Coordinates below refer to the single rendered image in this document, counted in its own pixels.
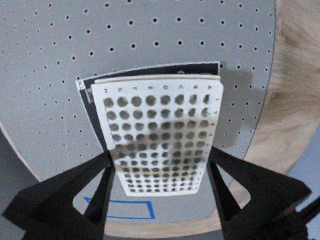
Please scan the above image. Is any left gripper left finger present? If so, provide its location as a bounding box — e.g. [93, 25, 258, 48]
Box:
[10, 149, 116, 240]

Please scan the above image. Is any white well plate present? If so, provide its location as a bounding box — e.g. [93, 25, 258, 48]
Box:
[91, 74, 223, 196]

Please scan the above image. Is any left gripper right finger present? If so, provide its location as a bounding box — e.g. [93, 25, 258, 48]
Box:
[206, 146, 312, 240]

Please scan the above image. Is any blue tape outline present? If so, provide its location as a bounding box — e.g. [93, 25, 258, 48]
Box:
[83, 197, 155, 219]

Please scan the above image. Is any grey flat work mat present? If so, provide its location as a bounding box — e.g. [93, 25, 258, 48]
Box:
[0, 0, 277, 224]

